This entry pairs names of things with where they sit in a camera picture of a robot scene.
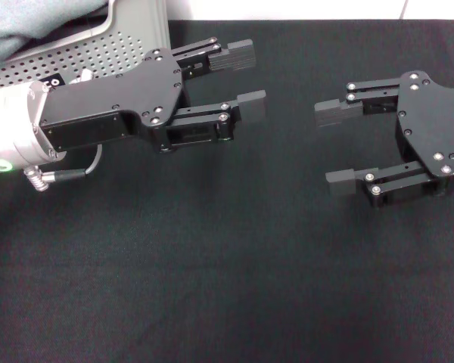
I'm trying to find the grey perforated storage box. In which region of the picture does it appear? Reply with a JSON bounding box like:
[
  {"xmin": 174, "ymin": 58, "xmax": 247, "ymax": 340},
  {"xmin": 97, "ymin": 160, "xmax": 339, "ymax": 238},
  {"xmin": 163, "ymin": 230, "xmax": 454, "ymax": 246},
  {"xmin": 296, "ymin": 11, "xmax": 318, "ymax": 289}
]
[{"xmin": 0, "ymin": 0, "xmax": 173, "ymax": 92}]

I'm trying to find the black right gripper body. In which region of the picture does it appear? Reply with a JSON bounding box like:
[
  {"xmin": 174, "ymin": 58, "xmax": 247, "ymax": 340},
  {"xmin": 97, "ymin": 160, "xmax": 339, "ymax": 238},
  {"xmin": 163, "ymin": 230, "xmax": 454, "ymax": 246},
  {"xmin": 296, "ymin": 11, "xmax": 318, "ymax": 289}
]
[{"xmin": 395, "ymin": 70, "xmax": 454, "ymax": 196}]

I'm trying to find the black tablecloth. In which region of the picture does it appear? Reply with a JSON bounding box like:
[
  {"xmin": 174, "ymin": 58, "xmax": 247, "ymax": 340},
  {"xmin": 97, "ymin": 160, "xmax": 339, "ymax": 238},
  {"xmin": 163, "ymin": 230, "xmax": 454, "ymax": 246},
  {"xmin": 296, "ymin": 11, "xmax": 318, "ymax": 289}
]
[{"xmin": 0, "ymin": 18, "xmax": 454, "ymax": 363}]

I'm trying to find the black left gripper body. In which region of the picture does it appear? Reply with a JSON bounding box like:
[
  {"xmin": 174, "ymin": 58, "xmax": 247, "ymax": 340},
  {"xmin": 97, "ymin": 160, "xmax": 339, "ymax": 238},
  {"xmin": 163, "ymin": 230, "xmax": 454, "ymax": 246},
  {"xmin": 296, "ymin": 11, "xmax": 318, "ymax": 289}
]
[{"xmin": 40, "ymin": 48, "xmax": 193, "ymax": 155}]

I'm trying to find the grey and yellow towel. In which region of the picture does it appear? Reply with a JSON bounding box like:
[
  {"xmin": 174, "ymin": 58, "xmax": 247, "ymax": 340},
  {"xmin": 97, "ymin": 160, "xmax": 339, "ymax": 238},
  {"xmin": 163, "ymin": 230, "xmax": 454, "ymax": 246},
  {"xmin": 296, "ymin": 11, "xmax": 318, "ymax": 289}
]
[{"xmin": 0, "ymin": 0, "xmax": 110, "ymax": 69}]

